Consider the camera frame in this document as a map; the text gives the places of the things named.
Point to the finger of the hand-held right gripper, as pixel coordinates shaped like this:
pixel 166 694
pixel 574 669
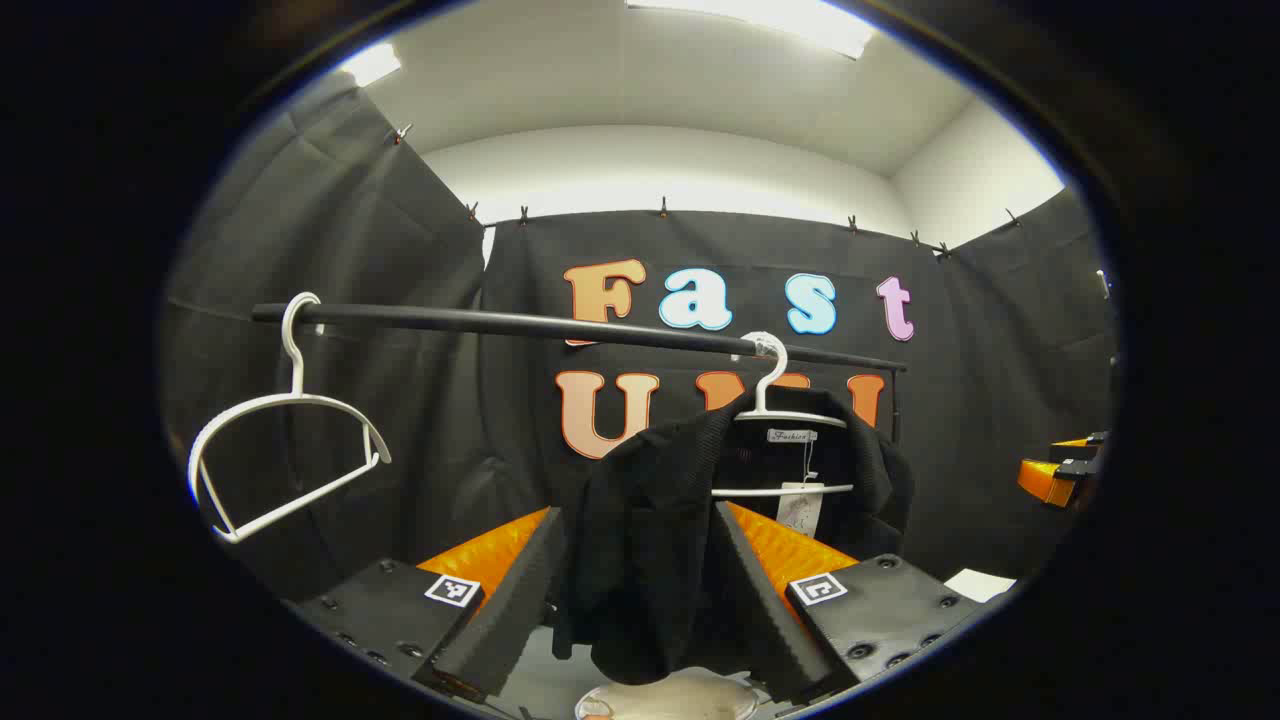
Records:
pixel 1045 480

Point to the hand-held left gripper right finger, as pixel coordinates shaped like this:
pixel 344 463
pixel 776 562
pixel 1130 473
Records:
pixel 750 600

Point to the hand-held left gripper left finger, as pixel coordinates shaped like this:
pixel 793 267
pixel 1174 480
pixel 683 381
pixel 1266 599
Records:
pixel 520 600

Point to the white laundry hamper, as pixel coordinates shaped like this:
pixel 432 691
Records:
pixel 690 700

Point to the black knitted garment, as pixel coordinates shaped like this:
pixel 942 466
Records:
pixel 640 540

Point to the white clothes hanger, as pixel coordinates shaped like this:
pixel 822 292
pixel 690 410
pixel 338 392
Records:
pixel 290 400
pixel 775 375

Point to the black clothes rack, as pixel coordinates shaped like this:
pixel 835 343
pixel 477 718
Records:
pixel 500 322

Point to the white paper sheet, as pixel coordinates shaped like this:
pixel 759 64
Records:
pixel 980 584

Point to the black backdrop cloth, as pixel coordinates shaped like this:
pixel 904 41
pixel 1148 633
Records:
pixel 400 400

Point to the row of backdrop clips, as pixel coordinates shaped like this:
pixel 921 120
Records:
pixel 662 208

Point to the ceiling light panel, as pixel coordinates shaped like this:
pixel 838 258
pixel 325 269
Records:
pixel 372 64
pixel 780 18

